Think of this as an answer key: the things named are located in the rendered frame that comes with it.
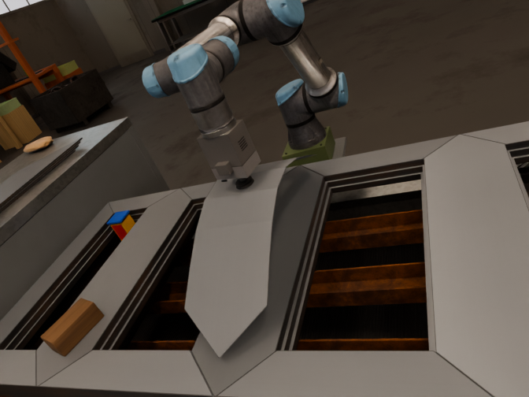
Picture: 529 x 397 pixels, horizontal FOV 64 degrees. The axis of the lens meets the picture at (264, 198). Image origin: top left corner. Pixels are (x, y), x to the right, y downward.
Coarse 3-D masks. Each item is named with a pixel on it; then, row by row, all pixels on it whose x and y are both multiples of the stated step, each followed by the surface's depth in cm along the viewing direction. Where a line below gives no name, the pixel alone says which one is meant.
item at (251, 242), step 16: (240, 224) 85; (256, 224) 83; (208, 240) 87; (224, 240) 85; (240, 240) 83; (256, 240) 81; (192, 256) 86; (208, 256) 85; (224, 256) 83; (240, 256) 81; (256, 256) 80
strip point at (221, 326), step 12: (192, 312) 81; (204, 312) 80; (216, 312) 78; (228, 312) 77; (240, 312) 76; (252, 312) 75; (204, 324) 79; (216, 324) 77; (228, 324) 76; (240, 324) 75; (204, 336) 78; (216, 336) 76; (228, 336) 75; (216, 348) 76; (228, 348) 74
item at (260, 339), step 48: (528, 144) 97; (288, 192) 117; (336, 192) 118; (96, 240) 141; (288, 240) 99; (144, 288) 109; (288, 288) 86; (240, 336) 80; (288, 336) 78; (432, 336) 67; (0, 384) 95
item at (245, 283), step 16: (192, 272) 85; (208, 272) 83; (224, 272) 81; (240, 272) 80; (256, 272) 78; (192, 288) 83; (208, 288) 81; (224, 288) 80; (240, 288) 78; (256, 288) 77; (192, 304) 82; (208, 304) 80; (224, 304) 78; (240, 304) 77
